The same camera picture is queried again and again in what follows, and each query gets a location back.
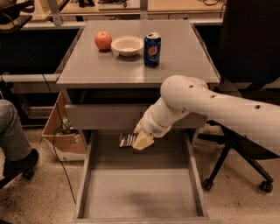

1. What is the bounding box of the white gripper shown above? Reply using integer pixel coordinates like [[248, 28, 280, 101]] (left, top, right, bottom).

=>
[[132, 98, 189, 151]]

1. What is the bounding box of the dark chocolate rxbar wrapper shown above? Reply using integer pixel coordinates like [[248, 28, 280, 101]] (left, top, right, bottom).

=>
[[119, 133, 137, 148]]

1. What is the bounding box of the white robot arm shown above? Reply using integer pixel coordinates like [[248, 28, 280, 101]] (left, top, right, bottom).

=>
[[132, 75, 280, 156]]

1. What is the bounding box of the open grey middle drawer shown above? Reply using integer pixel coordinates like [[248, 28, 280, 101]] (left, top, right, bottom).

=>
[[72, 132, 222, 224]]

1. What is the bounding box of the grey top drawer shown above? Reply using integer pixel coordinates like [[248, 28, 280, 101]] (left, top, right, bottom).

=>
[[64, 102, 208, 130]]

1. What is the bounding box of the grey drawer cabinet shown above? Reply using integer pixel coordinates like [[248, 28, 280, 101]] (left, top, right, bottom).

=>
[[58, 20, 220, 145]]

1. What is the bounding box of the cardboard box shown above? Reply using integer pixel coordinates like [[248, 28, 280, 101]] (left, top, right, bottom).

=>
[[42, 93, 86, 161]]

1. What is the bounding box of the white paper bowl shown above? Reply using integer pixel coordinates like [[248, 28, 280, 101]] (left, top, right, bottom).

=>
[[111, 36, 144, 57]]

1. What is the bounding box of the blue pepsi can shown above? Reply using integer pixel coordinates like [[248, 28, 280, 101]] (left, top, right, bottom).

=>
[[143, 32, 161, 67]]

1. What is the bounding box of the red apple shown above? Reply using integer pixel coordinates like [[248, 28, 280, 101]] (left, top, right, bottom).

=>
[[94, 31, 112, 51]]

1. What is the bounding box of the black shoe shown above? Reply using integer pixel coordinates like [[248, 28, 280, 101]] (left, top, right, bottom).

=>
[[3, 149, 39, 178]]

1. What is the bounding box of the person leg in jeans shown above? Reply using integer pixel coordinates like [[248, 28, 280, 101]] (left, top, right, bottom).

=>
[[0, 100, 32, 162]]

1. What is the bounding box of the black office chair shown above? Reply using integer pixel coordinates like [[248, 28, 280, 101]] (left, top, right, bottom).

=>
[[194, 0, 280, 193]]

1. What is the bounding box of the wooden background desk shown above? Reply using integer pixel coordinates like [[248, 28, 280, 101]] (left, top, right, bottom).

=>
[[24, 0, 227, 30]]

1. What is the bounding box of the black floor cable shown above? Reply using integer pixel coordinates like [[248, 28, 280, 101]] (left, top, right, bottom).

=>
[[40, 73, 77, 205]]

